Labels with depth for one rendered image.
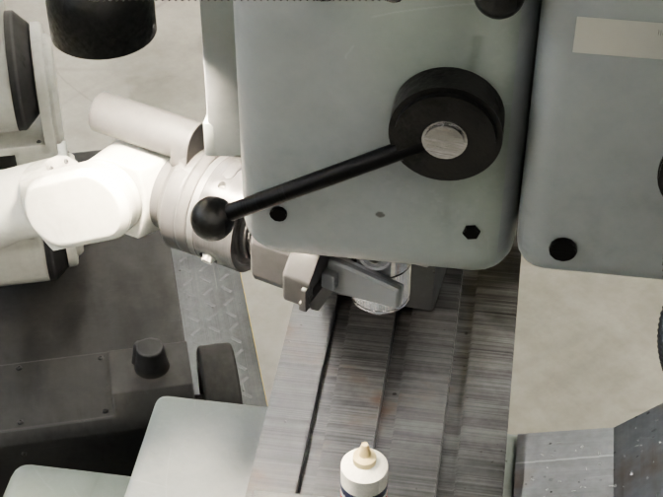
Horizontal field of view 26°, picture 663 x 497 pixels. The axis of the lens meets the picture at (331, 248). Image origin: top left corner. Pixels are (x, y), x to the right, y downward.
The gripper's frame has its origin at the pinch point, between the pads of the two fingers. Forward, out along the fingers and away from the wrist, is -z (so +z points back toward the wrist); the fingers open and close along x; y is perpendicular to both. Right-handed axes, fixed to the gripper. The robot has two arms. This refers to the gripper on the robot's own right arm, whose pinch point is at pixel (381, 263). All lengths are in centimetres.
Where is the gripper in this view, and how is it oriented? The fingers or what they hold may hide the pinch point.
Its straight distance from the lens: 111.9
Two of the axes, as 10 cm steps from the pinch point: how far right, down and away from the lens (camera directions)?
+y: -0.1, 7.6, 6.5
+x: 4.6, -5.8, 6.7
